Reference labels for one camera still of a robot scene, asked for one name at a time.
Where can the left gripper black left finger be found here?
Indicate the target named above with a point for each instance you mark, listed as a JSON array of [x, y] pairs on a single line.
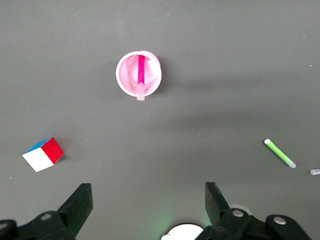
[[72, 212]]

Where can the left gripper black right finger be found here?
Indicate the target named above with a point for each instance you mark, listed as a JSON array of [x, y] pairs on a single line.
[[220, 207]]

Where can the pink marker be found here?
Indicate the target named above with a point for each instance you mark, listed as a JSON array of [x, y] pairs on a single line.
[[141, 70]]

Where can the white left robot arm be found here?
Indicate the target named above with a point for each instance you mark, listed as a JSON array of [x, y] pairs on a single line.
[[185, 232]]

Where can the red white blue cube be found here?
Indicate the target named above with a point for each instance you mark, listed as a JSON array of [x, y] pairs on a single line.
[[40, 157]]

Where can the green marker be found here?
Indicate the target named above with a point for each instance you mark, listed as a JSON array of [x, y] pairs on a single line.
[[280, 153]]

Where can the purple marker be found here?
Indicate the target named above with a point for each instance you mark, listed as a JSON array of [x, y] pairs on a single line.
[[315, 172]]

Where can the pink plastic cup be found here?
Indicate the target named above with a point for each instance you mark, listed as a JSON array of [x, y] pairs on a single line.
[[127, 75]]

